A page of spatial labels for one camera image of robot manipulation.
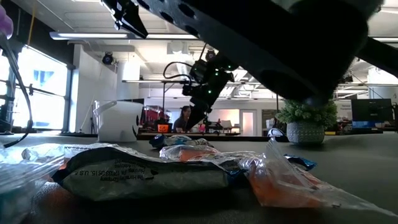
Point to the clear wrapped red gummy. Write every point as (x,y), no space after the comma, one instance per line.
(189,154)
(280,186)

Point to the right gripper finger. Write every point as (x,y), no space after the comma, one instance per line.
(191,119)
(200,116)

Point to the black monitor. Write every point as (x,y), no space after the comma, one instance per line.
(371,112)

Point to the person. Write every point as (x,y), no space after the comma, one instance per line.
(183,119)

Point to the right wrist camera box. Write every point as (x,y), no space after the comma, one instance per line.
(199,68)

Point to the black ceiling spotlight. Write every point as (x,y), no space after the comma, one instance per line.
(210,55)
(108,59)

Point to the white plastic bucket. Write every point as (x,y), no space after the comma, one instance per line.
(121,124)

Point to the black tall table frame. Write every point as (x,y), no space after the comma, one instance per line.
(163,99)

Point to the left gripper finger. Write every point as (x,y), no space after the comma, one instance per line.
(127,15)

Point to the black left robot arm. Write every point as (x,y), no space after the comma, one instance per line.
(382,57)

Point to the long ceiling light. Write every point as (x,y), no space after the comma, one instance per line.
(93,35)

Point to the black table mat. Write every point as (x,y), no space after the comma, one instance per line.
(357,174)

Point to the orange pumpkin bucket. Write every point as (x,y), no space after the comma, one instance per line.
(163,128)

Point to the artificial green potted plant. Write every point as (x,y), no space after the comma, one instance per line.
(306,130)

